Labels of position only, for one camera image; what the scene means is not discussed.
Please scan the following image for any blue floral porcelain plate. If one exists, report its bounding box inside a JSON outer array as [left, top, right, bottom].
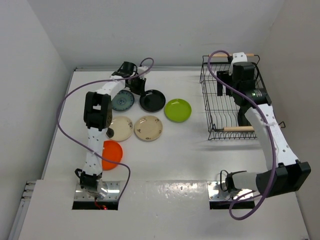
[[112, 90, 135, 112]]

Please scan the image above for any black plate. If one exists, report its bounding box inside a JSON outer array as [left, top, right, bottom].
[[237, 107, 251, 127], [139, 89, 166, 113]]

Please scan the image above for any cream plate with green patch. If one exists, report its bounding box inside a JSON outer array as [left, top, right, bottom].
[[109, 116, 134, 142]]

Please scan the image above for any cream plate with calligraphy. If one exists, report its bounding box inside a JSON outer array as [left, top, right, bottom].
[[134, 115, 163, 142]]

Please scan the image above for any lime green plate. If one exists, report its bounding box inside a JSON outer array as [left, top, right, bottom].
[[164, 98, 192, 123]]

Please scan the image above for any orange plate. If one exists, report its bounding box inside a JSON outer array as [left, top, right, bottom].
[[102, 140, 123, 171]]

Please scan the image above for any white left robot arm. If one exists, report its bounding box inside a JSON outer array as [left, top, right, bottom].
[[75, 61, 148, 198]]

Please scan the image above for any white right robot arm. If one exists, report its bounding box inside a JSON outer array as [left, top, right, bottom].
[[216, 52, 311, 198]]

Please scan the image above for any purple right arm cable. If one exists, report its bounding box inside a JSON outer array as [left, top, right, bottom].
[[207, 50, 278, 221]]

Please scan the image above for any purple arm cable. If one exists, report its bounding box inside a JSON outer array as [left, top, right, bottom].
[[57, 57, 155, 201], [207, 50, 278, 221]]

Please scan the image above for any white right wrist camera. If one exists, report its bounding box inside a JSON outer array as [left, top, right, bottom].
[[230, 52, 248, 66]]

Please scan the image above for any black wire dish rack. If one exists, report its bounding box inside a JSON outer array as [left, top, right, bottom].
[[199, 53, 271, 140]]

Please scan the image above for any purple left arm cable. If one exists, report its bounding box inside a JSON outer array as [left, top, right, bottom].
[[57, 57, 155, 201]]

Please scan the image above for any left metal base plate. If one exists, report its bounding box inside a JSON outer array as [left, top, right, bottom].
[[73, 181, 121, 202]]

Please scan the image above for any metal base plate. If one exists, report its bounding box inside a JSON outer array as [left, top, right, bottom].
[[207, 180, 254, 202], [73, 181, 121, 202]]

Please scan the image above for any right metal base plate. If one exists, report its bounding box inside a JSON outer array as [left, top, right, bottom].
[[207, 180, 254, 202]]

